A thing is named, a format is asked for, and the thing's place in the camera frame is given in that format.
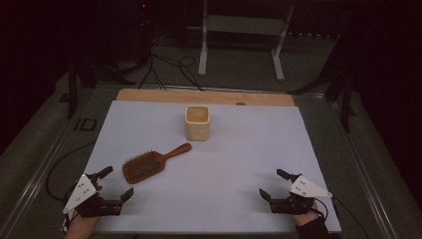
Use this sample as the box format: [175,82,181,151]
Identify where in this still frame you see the white table mat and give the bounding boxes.
[85,100,342,234]

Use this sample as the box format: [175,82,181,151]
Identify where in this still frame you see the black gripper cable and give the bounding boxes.
[45,141,97,203]
[312,194,363,239]

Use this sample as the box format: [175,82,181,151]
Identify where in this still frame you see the white metal stand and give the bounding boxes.
[197,0,296,83]

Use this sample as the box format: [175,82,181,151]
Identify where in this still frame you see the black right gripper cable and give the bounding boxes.
[312,194,363,239]

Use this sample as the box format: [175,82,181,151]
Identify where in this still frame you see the brown wooden hairbrush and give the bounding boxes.
[121,142,193,185]

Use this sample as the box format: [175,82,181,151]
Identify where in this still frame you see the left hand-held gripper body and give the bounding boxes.
[62,172,123,219]

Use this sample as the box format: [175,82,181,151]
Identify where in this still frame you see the person's right hand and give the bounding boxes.
[292,201,321,228]

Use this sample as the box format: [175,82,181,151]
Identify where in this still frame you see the person's left hand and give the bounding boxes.
[63,184,104,239]

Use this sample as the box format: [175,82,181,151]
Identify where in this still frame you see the small black floor bracket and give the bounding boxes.
[74,118,99,132]

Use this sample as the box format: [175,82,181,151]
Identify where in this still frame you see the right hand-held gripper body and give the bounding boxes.
[268,174,333,216]

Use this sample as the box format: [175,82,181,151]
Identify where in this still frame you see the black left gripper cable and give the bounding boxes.
[45,141,97,203]

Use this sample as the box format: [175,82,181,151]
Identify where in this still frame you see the black floor cables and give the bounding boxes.
[138,31,205,93]

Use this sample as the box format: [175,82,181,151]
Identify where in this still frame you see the beige square cup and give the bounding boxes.
[184,105,211,142]

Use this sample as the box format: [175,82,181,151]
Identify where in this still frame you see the black stand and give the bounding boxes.
[288,33,358,133]
[59,59,137,120]

